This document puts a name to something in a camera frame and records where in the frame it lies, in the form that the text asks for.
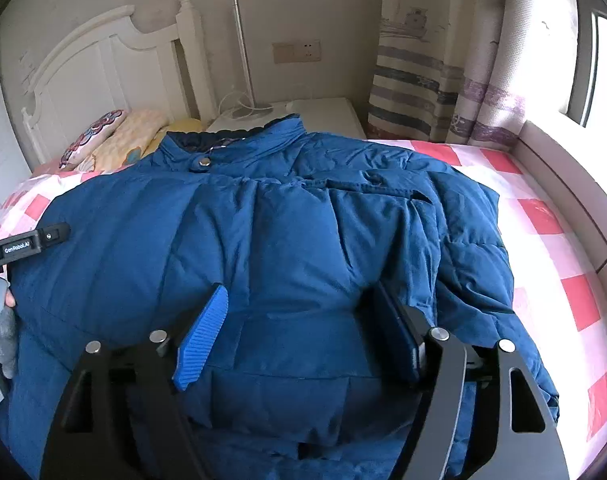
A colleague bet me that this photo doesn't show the white lamp cable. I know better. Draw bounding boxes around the white lamp cable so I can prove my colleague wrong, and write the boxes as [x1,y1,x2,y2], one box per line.
[216,91,256,117]

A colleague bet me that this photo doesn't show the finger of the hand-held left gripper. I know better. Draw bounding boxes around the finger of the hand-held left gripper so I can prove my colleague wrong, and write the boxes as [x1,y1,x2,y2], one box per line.
[0,223,72,272]

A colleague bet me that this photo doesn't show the person's left hand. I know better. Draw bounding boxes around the person's left hand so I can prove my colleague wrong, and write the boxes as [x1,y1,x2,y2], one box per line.
[0,290,19,379]

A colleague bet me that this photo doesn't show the striped printed curtain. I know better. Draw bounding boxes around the striped printed curtain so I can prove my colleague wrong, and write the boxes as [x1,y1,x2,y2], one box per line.
[366,0,593,152]

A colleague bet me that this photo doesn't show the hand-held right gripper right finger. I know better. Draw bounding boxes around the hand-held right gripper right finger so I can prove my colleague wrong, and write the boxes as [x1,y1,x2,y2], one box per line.
[371,280,570,480]

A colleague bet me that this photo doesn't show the white nightstand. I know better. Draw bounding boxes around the white nightstand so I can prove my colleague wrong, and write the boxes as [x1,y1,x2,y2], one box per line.
[206,97,367,142]

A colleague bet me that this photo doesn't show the white wooden headboard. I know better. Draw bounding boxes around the white wooden headboard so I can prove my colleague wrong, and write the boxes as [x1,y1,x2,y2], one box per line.
[20,0,219,172]

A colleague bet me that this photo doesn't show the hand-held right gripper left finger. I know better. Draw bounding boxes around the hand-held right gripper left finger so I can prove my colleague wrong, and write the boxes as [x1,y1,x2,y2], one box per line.
[38,283,230,480]

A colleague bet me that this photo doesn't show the beige wall socket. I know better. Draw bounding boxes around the beige wall socket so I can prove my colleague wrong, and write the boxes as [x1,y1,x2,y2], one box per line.
[272,40,322,64]

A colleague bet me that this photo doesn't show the colourful patterned pillow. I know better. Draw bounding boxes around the colourful patterned pillow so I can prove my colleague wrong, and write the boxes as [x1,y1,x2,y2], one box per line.
[58,109,130,171]

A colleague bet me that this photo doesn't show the blue padded jacket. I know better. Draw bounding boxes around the blue padded jacket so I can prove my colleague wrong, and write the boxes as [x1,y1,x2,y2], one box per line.
[0,115,560,480]

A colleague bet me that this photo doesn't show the pink white checkered bedsheet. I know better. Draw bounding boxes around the pink white checkered bedsheet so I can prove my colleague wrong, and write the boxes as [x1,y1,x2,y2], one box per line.
[0,137,607,453]

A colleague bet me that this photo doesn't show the white wardrobe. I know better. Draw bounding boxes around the white wardrobe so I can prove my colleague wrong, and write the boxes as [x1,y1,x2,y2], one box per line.
[0,35,34,223]

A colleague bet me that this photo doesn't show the window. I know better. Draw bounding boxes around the window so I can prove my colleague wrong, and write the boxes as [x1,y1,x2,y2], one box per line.
[567,0,607,131]

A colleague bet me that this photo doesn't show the yellow printed pillow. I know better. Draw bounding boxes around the yellow printed pillow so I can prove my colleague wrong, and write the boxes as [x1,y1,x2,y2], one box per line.
[76,108,204,174]

